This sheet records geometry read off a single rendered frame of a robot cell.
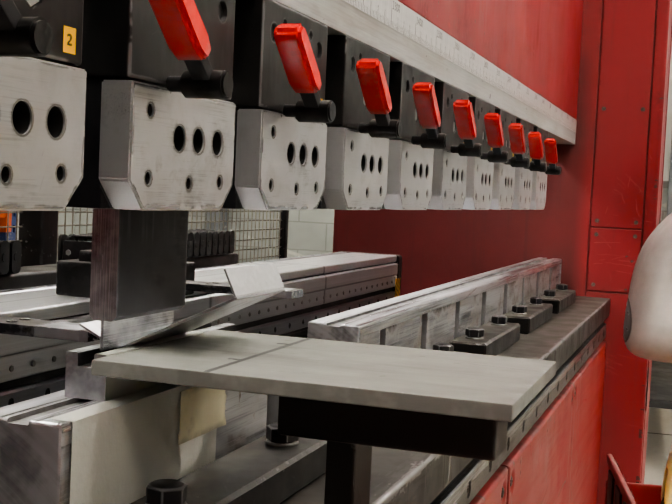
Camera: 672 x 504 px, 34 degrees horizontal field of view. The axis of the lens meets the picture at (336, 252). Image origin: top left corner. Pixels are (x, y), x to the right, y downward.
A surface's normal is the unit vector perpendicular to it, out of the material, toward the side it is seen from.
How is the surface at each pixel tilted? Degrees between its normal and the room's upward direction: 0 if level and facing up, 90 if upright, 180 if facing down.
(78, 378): 90
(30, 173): 90
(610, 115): 90
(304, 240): 90
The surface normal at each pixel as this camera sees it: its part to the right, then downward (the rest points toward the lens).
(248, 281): 0.87, -0.37
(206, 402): 0.95, 0.07
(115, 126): -0.33, 0.04
